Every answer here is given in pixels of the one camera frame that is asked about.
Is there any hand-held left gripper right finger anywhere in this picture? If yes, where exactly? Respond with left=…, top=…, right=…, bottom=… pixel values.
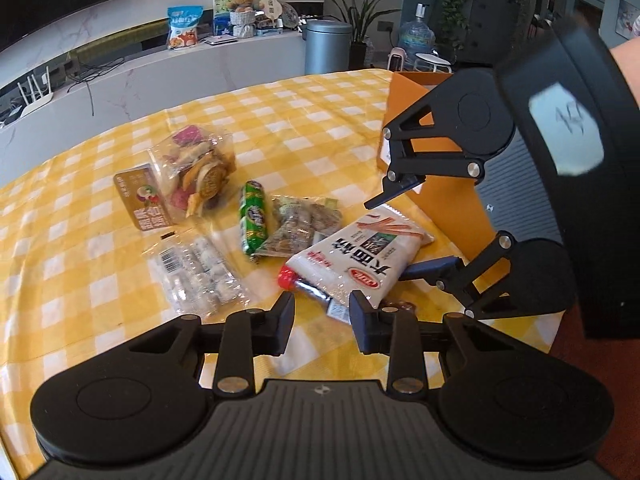
left=349, top=290, right=506, bottom=398

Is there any green sausage stick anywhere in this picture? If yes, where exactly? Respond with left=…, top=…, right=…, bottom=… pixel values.
left=238, top=180, right=272, bottom=257

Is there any person's right forearm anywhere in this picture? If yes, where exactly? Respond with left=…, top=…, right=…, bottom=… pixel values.
left=609, top=35, right=640, bottom=111

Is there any small pink heater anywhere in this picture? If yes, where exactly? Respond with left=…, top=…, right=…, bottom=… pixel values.
left=389, top=46, right=412, bottom=73

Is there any brown teddy bear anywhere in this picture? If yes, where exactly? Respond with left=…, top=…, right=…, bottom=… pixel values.
left=227, top=0, right=258, bottom=38

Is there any orange cardboard box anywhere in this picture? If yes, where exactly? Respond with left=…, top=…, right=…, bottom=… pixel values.
left=376, top=71, right=496, bottom=261

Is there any black cable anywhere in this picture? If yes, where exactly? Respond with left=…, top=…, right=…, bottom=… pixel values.
left=67, top=52, right=126, bottom=116

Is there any white noodle packet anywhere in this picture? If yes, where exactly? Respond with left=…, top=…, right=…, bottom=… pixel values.
left=284, top=204, right=435, bottom=309

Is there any clear bag of assorted cookies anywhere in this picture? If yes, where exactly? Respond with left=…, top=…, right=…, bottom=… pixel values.
left=149, top=125, right=237, bottom=220

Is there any white marble television console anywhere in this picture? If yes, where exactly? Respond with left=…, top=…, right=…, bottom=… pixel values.
left=0, top=25, right=308, bottom=181

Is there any white round stool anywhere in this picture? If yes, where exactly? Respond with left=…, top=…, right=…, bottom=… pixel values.
left=414, top=52, right=453, bottom=75

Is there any blue grey trash can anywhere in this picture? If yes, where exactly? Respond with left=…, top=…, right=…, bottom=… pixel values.
left=304, top=19, right=353, bottom=75

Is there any yellow checked tablecloth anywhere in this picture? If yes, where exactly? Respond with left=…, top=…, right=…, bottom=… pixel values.
left=0, top=67, right=566, bottom=480

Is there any grey drawer cabinet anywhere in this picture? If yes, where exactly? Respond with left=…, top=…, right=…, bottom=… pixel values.
left=460, top=0, right=521, bottom=66

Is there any blue snack bag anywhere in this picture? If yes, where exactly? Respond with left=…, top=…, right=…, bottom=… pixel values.
left=166, top=6, right=204, bottom=51

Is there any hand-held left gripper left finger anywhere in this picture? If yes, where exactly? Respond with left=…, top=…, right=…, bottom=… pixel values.
left=125, top=291, right=297, bottom=397

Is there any clear packet of white candies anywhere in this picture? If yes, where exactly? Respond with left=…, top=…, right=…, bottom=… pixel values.
left=146, top=236, right=252, bottom=318

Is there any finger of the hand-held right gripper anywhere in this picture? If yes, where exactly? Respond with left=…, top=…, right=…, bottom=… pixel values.
left=400, top=231, right=517, bottom=321
left=363, top=87, right=487, bottom=211

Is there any beige round hand fan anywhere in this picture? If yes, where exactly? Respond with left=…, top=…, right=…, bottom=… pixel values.
left=257, top=0, right=283, bottom=28

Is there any green picture card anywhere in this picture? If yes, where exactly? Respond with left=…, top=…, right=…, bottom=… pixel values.
left=212, top=0, right=278, bottom=36

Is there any white router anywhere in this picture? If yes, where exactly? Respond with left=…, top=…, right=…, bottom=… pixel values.
left=17, top=66, right=53, bottom=113

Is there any red chair cushion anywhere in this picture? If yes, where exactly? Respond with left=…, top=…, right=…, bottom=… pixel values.
left=550, top=305, right=640, bottom=476

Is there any water jug with pump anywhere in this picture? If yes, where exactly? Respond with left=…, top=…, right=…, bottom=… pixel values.
left=397, top=4, right=436, bottom=61

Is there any wall picture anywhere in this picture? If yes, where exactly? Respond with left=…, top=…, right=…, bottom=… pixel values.
left=617, top=0, right=640, bottom=41

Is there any red capped dark sausage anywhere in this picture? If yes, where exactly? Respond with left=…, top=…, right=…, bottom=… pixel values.
left=277, top=266, right=346, bottom=308

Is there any gold snack packet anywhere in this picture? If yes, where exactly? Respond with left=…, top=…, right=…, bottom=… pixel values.
left=113, top=164, right=176, bottom=232

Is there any clear nut packet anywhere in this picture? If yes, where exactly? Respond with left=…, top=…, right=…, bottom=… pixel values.
left=257, top=195, right=344, bottom=258

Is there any long leaf potted plant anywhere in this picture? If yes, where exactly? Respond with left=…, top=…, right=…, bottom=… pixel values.
left=314, top=0, right=406, bottom=71

